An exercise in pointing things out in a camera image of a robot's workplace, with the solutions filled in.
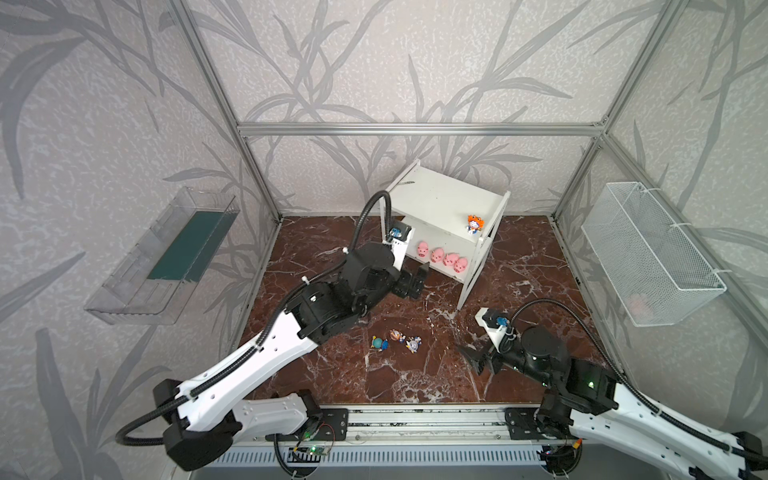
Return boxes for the pink pig toy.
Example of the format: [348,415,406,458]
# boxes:
[416,241,430,259]
[430,247,445,264]
[453,257,469,274]
[443,253,460,268]

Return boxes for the white hooded Doraemon figure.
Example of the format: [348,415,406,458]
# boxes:
[405,336,422,353]

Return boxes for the orange hooded Doraemon figure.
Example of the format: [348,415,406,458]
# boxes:
[467,215,485,235]

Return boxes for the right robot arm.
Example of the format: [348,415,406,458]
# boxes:
[459,326,767,479]

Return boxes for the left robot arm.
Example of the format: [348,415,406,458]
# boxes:
[115,243,429,472]

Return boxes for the white two-tier shelf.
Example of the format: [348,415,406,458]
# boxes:
[387,160,510,309]

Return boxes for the lion mane Doraemon figure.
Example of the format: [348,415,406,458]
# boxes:
[390,329,406,343]

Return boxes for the teal hooded Doraemon figure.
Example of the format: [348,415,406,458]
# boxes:
[371,336,389,352]

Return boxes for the pink toy in basket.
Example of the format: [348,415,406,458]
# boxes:
[627,294,654,323]

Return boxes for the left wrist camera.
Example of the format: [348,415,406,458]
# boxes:
[387,220,413,270]

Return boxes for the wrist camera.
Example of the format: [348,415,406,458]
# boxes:
[387,220,413,270]
[475,307,516,352]

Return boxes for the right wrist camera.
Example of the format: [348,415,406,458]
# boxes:
[475,307,516,352]

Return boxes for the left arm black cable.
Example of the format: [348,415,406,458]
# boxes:
[115,190,394,448]

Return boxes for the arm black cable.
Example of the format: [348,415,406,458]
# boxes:
[115,190,394,448]
[509,298,768,463]

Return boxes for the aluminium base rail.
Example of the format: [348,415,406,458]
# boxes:
[173,403,685,450]

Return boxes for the white wire mesh basket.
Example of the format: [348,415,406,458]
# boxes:
[582,182,727,327]

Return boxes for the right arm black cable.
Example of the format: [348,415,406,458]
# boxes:
[509,298,768,463]

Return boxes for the clear plastic wall bin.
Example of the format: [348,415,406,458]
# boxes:
[84,187,240,326]

